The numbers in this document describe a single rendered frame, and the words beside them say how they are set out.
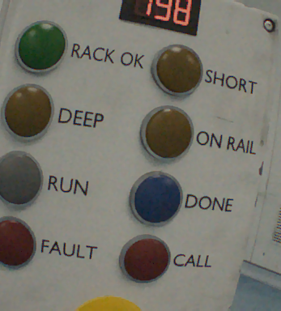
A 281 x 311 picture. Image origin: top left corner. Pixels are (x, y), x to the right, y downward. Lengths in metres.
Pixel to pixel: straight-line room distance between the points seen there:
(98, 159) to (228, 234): 0.09
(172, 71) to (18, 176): 0.10
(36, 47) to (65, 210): 0.09
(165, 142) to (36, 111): 0.07
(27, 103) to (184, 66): 0.09
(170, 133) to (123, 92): 0.03
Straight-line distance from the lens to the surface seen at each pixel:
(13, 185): 0.32
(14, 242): 0.32
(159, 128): 0.34
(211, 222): 0.37
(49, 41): 0.32
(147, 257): 0.35
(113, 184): 0.34
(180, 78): 0.34
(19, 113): 0.32
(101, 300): 0.35
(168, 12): 0.35
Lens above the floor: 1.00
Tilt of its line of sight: 3 degrees down
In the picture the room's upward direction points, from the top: 10 degrees clockwise
